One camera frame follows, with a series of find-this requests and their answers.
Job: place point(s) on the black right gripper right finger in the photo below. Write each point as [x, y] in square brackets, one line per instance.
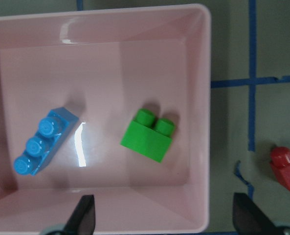
[248, 219]

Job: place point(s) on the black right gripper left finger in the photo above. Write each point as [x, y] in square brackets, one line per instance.
[83, 218]

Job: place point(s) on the red toy block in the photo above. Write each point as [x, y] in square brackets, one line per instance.
[280, 165]

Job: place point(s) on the blue toy block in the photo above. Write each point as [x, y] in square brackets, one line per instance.
[41, 148]

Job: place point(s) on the green toy block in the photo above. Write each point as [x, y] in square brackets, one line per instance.
[148, 135]

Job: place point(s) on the pink plastic box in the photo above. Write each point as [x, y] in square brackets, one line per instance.
[103, 66]

